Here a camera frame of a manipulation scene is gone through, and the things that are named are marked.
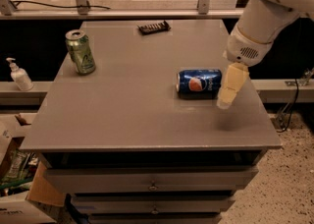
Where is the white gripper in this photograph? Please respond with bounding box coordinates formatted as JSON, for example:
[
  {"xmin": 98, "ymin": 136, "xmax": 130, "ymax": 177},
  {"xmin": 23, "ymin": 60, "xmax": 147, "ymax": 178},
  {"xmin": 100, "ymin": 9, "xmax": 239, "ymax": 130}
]
[{"xmin": 217, "ymin": 27, "xmax": 272, "ymax": 109}]

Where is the blue pepsi can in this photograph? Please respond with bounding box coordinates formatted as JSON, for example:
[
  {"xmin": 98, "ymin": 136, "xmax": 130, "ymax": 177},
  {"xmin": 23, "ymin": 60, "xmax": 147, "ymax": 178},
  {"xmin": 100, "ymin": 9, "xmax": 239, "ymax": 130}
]
[{"xmin": 176, "ymin": 69, "xmax": 222, "ymax": 99}]

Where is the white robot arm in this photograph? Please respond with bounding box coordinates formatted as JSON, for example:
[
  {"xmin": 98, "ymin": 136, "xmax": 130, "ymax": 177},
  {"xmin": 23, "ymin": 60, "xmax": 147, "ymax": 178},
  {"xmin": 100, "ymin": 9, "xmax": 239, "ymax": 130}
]
[{"xmin": 217, "ymin": 0, "xmax": 314, "ymax": 109}]

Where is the green soda can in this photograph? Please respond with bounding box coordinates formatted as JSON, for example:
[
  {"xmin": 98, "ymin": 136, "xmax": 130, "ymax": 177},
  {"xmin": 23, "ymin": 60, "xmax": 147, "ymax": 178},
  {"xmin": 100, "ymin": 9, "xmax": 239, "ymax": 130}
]
[{"xmin": 66, "ymin": 29, "xmax": 96, "ymax": 75}]

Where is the grey drawer cabinet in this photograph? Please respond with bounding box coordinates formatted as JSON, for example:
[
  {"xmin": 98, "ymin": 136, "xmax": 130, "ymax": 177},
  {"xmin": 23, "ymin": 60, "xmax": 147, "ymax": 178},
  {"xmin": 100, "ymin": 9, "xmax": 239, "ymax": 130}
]
[{"xmin": 19, "ymin": 19, "xmax": 283, "ymax": 224}]

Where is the bottom grey drawer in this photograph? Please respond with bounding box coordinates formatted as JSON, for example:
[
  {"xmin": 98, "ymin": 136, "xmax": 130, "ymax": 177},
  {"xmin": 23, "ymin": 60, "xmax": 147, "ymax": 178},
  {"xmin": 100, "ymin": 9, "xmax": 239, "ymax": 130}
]
[{"xmin": 88, "ymin": 213, "xmax": 222, "ymax": 224}]

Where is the grey drawer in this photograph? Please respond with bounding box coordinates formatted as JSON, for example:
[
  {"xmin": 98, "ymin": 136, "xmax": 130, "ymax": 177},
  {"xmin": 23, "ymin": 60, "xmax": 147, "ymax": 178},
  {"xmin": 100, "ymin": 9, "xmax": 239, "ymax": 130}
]
[
  {"xmin": 88, "ymin": 213, "xmax": 222, "ymax": 224},
  {"xmin": 44, "ymin": 166, "xmax": 258, "ymax": 194},
  {"xmin": 72, "ymin": 196, "xmax": 235, "ymax": 214}
]

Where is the top grey drawer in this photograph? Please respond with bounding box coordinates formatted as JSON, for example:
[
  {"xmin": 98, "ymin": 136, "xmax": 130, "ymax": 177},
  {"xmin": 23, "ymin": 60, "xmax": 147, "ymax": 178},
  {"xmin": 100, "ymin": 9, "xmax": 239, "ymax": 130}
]
[{"xmin": 44, "ymin": 166, "xmax": 258, "ymax": 194}]

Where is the middle grey drawer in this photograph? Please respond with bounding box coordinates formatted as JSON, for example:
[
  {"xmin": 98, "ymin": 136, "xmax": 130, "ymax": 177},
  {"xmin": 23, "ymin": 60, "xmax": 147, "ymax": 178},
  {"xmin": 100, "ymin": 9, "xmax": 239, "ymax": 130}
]
[{"xmin": 72, "ymin": 196, "xmax": 235, "ymax": 214}]

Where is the white pump sanitizer bottle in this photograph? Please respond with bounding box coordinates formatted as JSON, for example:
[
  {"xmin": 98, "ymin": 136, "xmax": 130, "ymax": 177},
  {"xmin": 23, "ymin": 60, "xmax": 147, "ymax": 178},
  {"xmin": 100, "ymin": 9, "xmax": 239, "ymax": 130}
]
[{"xmin": 6, "ymin": 57, "xmax": 33, "ymax": 91}]

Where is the cardboard box with trash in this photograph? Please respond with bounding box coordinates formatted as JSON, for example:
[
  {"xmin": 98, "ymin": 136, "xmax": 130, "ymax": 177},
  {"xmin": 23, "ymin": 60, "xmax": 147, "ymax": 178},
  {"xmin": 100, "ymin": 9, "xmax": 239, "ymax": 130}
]
[{"xmin": 0, "ymin": 113, "xmax": 65, "ymax": 207}]

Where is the white box lower left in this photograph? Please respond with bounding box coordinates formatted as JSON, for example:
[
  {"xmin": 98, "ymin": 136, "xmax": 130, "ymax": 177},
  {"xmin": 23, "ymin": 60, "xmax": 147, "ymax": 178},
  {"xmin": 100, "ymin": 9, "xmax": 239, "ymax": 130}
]
[{"xmin": 0, "ymin": 192, "xmax": 59, "ymax": 224}]

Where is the black cable on floor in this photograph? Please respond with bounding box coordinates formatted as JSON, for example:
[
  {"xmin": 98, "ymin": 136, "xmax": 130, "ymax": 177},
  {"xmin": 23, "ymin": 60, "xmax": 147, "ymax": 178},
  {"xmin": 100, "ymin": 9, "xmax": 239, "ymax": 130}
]
[{"xmin": 275, "ymin": 78, "xmax": 300, "ymax": 134}]

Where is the black cable on ledge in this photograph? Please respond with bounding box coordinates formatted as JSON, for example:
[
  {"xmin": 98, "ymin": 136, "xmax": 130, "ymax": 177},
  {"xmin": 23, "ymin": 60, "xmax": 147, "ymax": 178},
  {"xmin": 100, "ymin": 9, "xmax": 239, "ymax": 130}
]
[{"xmin": 9, "ymin": 0, "xmax": 112, "ymax": 10}]

